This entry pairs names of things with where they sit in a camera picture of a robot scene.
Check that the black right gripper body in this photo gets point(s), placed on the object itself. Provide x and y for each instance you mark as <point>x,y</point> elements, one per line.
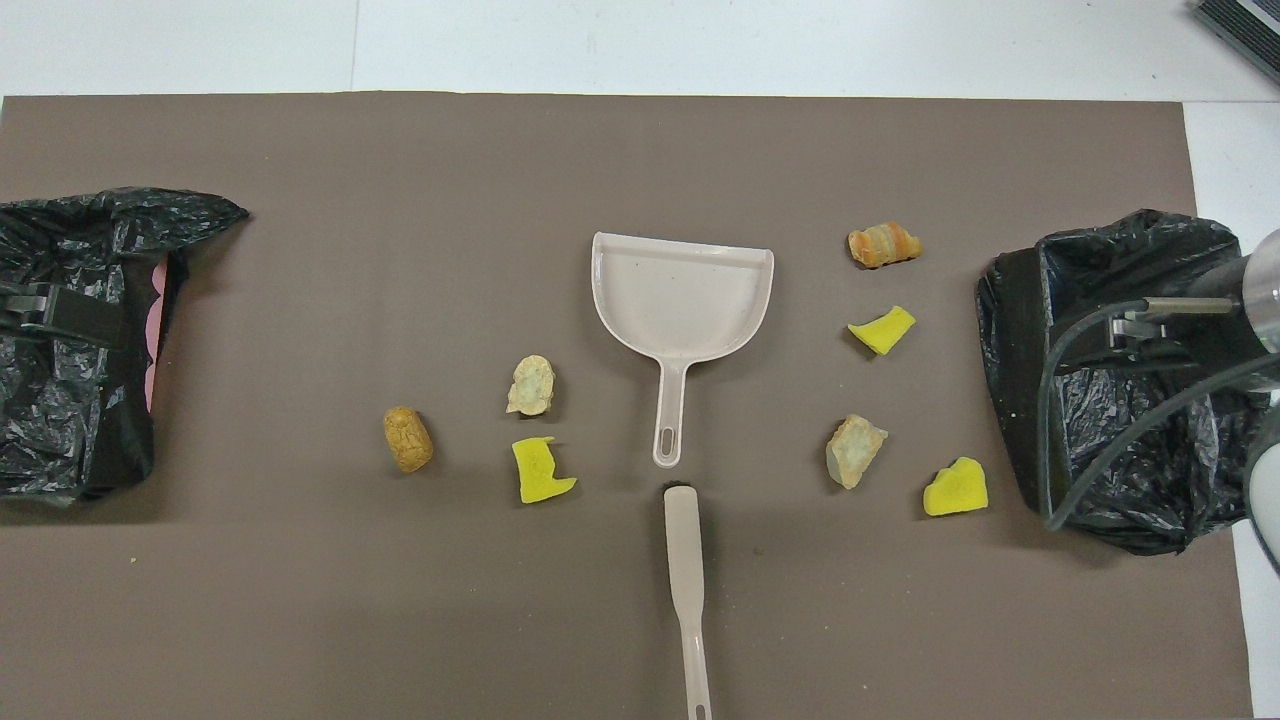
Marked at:
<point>1200,345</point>

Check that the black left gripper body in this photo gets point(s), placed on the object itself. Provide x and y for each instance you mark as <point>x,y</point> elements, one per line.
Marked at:
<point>30,305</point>

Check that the blocky yellow sponge piece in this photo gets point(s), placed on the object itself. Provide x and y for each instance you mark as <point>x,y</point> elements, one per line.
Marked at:
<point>957,490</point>

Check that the wedge yellow sponge piece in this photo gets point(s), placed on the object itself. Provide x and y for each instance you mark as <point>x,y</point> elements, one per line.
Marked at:
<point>885,332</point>

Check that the orange striped croissant piece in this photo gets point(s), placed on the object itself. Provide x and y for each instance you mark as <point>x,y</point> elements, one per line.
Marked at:
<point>885,245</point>

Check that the pale greenish pastry chunk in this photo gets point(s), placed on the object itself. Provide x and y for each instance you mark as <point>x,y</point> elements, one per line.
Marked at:
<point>853,452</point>

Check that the brown oval bread roll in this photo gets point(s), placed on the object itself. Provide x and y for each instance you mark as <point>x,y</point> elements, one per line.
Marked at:
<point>408,440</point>

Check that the pale crumbly bread chunk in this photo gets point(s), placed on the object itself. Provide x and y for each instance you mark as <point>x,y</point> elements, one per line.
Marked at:
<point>530,387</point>

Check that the beige plastic dustpan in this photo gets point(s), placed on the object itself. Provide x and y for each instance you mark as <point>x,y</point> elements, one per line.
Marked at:
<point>680,300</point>

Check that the notched yellow sponge piece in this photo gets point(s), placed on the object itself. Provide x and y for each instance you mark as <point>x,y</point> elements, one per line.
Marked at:
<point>535,475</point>

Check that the beige brush with black bristles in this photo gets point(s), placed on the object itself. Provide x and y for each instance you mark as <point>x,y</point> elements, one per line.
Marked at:
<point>684,540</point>

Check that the black bag lined trash bin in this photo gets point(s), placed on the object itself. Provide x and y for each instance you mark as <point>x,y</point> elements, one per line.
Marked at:
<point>1150,470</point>
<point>60,420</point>

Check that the pink scalloped liner edge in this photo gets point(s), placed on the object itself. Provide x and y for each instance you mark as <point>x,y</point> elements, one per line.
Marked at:
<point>157,275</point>

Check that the dark ribbed panel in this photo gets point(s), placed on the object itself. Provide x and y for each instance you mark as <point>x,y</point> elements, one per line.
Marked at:
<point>1250,25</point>

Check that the brown paper table mat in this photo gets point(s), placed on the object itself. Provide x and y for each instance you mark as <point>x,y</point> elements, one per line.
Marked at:
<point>300,600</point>

